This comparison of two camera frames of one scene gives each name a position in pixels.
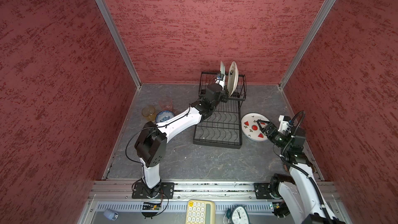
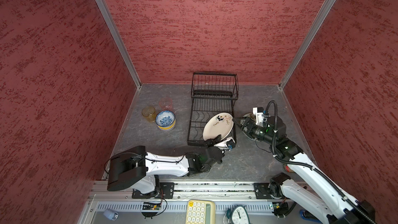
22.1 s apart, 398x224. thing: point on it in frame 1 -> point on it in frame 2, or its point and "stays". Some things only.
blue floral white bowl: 163,115 stays
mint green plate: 222,68 -> 250,115
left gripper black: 224,96 -> 213,141
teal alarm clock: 239,214 stays
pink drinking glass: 166,105 stays
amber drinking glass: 150,112 stays
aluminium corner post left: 107,14 stays
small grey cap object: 111,215 stays
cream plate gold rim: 232,78 -> 221,123
